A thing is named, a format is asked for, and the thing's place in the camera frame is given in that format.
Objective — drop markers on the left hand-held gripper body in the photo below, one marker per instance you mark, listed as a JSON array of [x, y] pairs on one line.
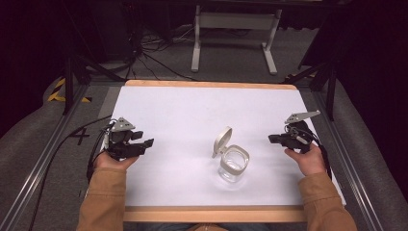
[[120, 141]]

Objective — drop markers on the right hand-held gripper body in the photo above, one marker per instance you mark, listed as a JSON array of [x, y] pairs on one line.
[[298, 133]]

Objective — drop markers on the clear glass jar with lid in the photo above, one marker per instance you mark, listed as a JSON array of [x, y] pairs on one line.
[[231, 157]]

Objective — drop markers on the person's left hand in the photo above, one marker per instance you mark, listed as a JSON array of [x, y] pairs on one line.
[[113, 162]]

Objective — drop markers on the person's right hand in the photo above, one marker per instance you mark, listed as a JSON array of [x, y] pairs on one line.
[[306, 160]]

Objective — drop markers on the black metal stand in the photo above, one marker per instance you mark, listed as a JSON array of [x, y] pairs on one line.
[[80, 73], [320, 80]]

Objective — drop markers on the yellow black floor tape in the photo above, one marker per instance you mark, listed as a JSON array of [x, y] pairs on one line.
[[61, 93]]

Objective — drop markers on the aluminium rail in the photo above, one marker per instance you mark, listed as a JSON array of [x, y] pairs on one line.
[[349, 163], [38, 163]]

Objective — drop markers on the white metal table frame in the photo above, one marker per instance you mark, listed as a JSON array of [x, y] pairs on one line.
[[235, 38]]

